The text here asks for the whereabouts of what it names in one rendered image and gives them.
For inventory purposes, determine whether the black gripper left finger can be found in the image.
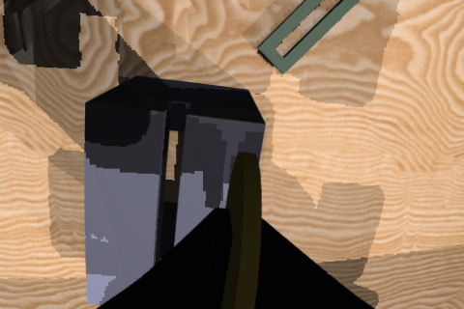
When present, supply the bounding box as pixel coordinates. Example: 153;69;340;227
97;209;232;309

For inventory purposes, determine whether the grey box lid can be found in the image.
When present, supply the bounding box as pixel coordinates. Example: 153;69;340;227
84;93;266;305

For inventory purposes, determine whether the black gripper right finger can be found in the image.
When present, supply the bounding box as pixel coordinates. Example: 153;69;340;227
255;217;375;309

